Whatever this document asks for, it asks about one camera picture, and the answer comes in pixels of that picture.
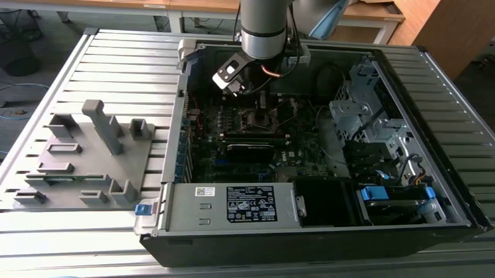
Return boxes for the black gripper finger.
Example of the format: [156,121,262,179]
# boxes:
[255,89,272,112]

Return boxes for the CPU socket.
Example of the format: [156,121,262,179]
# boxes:
[239,107,286,134]

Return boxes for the black RAM slot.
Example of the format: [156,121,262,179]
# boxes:
[220,130,290,138]

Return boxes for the green motherboard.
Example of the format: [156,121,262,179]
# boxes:
[184,95,343,185]

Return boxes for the black graphics card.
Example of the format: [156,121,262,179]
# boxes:
[226,143,275,163]

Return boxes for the silver drive cage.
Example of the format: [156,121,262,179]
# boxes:
[328,62,419,177]

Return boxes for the grey plastic case latch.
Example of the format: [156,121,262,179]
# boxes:
[176,39,199,71]

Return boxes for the grey chipset heatsink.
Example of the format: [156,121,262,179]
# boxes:
[276,166,299,180]

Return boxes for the black fan shroud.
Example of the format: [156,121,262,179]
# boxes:
[292,178,367,229]

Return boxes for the blue disk carrier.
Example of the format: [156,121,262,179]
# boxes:
[358,185,438,225]

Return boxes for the grey power supply unit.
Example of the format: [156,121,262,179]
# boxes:
[164,182,307,232]

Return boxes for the grey parts rack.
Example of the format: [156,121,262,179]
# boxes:
[11,99,157,210]

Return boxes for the wooden cabinet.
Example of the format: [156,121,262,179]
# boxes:
[388,0,495,79]

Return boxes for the black open PC case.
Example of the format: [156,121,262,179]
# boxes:
[133,37,495,269]

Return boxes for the green RAM stick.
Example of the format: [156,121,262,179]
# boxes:
[43,173,105,184]

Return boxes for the black bin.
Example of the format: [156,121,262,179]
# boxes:
[0,43,41,78]

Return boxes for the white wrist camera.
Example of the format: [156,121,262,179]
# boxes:
[211,52,254,97]

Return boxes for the small grey wrist camera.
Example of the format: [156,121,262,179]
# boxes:
[286,46,311,66]

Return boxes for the black cable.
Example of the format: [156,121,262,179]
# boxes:
[311,63,347,105]

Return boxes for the wooden desk white frame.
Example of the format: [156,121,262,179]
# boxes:
[169,0,406,45]
[0,0,173,24]

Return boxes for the coloured power wires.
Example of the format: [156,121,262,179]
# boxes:
[402,153,432,188]

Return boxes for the blue floor cable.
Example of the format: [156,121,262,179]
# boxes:
[0,82,51,122]

